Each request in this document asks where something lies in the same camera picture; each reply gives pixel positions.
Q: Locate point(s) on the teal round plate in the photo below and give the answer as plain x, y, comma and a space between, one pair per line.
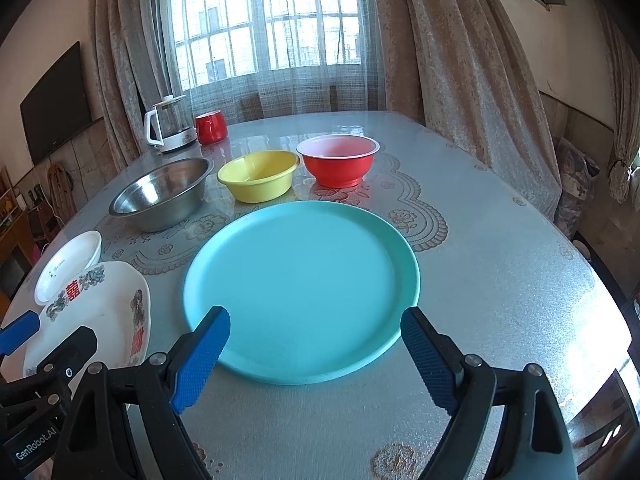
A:
314, 290

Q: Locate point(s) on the yellow plastic bowl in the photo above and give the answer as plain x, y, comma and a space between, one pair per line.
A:
259, 177

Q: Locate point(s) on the small white floral plate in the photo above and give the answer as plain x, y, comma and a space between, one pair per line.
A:
76, 255

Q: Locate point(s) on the large oval patterned plate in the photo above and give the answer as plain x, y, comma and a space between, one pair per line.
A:
113, 299

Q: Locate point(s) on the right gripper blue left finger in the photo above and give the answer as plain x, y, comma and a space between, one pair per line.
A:
194, 357

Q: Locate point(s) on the wooden shelf cabinet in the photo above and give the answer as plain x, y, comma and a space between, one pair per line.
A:
17, 241

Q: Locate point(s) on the stainless steel bowl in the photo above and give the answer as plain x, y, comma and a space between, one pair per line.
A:
164, 196

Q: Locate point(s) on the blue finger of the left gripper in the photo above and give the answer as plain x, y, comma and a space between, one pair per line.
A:
70, 356
18, 332

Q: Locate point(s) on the sheer white window curtain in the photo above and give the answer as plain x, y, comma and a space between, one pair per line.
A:
254, 59

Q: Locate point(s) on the left beige curtain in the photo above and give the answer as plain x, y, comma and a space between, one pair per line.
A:
130, 77

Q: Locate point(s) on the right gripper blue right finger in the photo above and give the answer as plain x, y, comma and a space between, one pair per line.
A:
436, 357

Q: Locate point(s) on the beige curtain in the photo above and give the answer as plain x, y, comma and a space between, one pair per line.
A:
130, 77
458, 67
623, 69

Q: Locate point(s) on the wall mounted black television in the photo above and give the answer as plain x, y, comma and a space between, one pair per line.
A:
57, 108

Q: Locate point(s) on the wooden folding chair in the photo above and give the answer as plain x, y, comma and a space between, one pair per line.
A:
61, 190

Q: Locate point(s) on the far right beige curtain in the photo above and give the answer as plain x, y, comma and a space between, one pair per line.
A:
623, 69

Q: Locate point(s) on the red mug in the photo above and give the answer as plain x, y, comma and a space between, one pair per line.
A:
211, 127

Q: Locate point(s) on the white glass electric kettle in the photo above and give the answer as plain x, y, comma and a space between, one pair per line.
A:
168, 125

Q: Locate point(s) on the red plastic bowl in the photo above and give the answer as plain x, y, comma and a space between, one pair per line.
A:
338, 160

